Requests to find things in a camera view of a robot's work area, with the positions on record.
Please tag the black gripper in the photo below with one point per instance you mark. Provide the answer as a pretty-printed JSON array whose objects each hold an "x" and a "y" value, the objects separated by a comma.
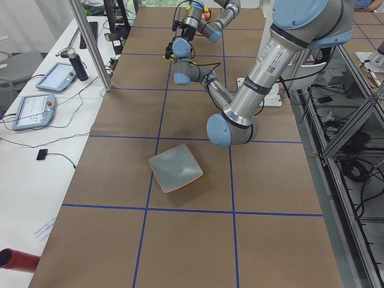
[
  {"x": 168, "y": 53},
  {"x": 188, "y": 31}
]

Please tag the right teach pendant tablet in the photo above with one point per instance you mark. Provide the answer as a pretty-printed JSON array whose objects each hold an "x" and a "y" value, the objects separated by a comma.
[{"x": 58, "y": 78}]

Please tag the small black puck device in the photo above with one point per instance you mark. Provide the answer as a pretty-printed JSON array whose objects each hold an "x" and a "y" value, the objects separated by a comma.
[{"x": 42, "y": 154}]

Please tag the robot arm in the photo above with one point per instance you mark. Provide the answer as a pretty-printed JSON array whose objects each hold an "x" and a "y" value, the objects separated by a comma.
[
  {"x": 213, "y": 30},
  {"x": 296, "y": 25}
]

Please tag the red cylinder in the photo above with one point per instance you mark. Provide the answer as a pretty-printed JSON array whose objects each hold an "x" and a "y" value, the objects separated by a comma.
[{"x": 18, "y": 260}]

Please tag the aluminium frame rail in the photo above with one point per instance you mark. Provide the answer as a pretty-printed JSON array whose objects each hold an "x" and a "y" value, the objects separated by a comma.
[{"x": 343, "y": 116}]

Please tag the teach pendant tablet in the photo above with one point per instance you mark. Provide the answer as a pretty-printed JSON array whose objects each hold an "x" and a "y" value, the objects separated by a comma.
[
  {"x": 35, "y": 111},
  {"x": 58, "y": 78}
]

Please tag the black water bottle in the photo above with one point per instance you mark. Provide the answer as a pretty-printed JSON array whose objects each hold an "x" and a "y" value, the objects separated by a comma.
[{"x": 77, "y": 64}]

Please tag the blue square plate orange rim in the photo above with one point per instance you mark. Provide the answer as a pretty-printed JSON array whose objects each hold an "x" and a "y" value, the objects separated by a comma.
[{"x": 175, "y": 168}]

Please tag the aluminium frame post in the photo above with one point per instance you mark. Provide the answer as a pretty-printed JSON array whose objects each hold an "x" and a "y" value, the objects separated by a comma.
[{"x": 92, "y": 46}]

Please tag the grey office chair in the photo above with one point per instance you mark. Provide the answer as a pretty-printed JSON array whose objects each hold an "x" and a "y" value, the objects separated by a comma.
[{"x": 17, "y": 70}]

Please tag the left teach pendant tablet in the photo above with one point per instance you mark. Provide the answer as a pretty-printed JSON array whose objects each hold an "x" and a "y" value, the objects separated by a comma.
[{"x": 35, "y": 111}]

